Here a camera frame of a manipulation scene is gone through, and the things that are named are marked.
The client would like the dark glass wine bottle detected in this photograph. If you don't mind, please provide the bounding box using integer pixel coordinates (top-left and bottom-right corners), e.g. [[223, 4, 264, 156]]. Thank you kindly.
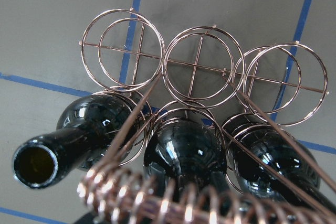
[[143, 118, 229, 201]]

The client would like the dark wine bottle in basket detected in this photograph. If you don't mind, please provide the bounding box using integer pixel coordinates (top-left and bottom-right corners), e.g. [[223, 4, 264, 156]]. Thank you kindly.
[[12, 92, 141, 189]]

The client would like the copper wire wine basket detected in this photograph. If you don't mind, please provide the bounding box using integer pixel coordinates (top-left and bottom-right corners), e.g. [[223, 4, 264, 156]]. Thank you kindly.
[[78, 9, 335, 223]]

